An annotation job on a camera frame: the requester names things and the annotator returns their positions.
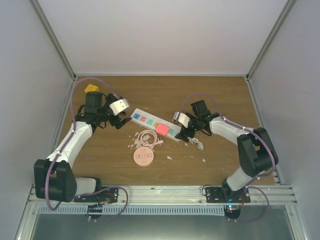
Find pink coiled socket cable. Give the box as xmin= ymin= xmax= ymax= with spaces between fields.
xmin=137 ymin=129 xmax=166 ymax=147

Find slotted cable duct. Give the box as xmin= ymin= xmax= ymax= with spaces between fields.
xmin=38 ymin=204 xmax=225 ymax=216

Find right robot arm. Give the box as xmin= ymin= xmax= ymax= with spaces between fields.
xmin=173 ymin=100 xmax=279 ymax=203

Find pink square plug adapter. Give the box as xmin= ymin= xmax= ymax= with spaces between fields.
xmin=155 ymin=123 xmax=170 ymax=136

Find pink round power socket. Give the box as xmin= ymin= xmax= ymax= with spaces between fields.
xmin=133 ymin=146 xmax=154 ymax=167

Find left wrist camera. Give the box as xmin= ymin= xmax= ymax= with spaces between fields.
xmin=109 ymin=98 xmax=130 ymax=116

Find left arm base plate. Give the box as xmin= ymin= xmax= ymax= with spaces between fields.
xmin=73 ymin=188 xmax=119 ymax=205

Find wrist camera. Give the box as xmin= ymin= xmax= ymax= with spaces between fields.
xmin=173 ymin=112 xmax=191 ymax=128
xmin=109 ymin=98 xmax=130 ymax=116

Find aluminium mounting rail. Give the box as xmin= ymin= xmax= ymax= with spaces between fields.
xmin=27 ymin=184 xmax=298 ymax=206

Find white coiled strip cable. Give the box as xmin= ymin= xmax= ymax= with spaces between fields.
xmin=187 ymin=136 xmax=205 ymax=151

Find white power strip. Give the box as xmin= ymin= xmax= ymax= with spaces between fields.
xmin=130 ymin=108 xmax=181 ymax=142

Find yellow cube socket adapter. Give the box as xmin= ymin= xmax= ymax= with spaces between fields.
xmin=84 ymin=84 xmax=100 ymax=94

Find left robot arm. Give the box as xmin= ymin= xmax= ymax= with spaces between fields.
xmin=33 ymin=91 xmax=130 ymax=203

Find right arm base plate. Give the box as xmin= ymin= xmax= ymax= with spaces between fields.
xmin=201 ymin=185 xmax=251 ymax=204

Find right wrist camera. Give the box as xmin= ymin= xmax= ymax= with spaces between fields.
xmin=173 ymin=112 xmax=191 ymax=128

